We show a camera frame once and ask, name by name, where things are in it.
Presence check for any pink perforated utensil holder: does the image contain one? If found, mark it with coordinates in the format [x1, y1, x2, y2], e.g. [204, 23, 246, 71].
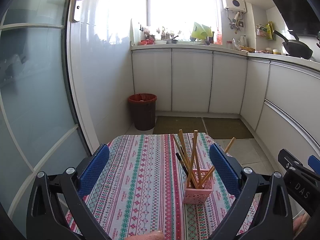
[183, 174, 214, 204]

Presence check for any wooden chopstick on table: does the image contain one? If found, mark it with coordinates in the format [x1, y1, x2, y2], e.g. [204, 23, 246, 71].
[187, 130, 198, 189]
[178, 129, 202, 189]
[200, 142, 238, 188]
[173, 135, 189, 171]

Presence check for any patterned red green tablecloth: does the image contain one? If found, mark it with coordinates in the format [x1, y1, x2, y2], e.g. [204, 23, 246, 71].
[65, 132, 259, 240]

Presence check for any black tipped chopstick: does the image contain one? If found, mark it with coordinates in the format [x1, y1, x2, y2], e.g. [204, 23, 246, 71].
[175, 153, 196, 189]

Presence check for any black frying pan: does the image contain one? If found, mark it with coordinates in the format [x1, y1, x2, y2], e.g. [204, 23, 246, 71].
[273, 30, 313, 60]

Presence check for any dark bin with red bag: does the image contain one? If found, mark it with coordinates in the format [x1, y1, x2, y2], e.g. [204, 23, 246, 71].
[128, 93, 157, 131]

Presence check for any green plastic bag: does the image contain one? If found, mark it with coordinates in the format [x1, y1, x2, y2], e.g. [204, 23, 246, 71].
[191, 22, 213, 40]

